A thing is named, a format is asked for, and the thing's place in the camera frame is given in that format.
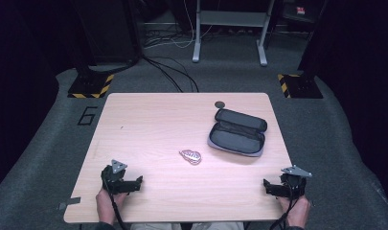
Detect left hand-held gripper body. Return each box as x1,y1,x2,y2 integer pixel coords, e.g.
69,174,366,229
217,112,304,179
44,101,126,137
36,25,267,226
101,158,136,196

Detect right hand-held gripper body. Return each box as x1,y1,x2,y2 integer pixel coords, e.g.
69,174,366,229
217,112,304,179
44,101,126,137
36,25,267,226
278,164,313,199

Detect person's left hand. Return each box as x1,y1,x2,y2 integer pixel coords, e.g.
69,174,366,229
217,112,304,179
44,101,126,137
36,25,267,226
95,187,128,225

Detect person's right hand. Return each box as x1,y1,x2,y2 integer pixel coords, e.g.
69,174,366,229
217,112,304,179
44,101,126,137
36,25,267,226
278,195,311,228

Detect grey tape strip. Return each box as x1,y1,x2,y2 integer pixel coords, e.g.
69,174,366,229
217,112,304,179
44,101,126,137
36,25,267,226
57,196,82,211

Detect open black pencil case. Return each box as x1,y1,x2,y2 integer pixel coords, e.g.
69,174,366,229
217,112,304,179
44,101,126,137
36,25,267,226
207,107,268,158

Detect black yellow striped stand base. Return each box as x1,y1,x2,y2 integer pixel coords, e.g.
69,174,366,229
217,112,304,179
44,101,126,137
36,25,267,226
276,73,325,100
67,72,115,100

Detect black cabinet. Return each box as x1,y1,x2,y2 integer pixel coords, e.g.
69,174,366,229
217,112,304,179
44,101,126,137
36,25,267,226
71,0,142,66

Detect dark box with red label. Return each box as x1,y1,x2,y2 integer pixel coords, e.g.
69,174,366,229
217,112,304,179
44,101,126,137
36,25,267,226
281,0,329,24

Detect coiled pink white cable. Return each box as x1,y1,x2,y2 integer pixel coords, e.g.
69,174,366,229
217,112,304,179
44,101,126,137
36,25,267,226
178,149,203,166

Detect black floor cables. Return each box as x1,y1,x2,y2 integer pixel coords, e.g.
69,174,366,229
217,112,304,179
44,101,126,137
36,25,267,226
139,55,200,94

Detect white floor cables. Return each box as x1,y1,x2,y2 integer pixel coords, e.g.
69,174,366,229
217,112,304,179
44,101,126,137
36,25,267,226
143,0,217,50

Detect white metal stand frame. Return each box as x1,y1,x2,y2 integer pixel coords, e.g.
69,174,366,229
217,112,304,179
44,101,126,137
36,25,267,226
192,0,276,67

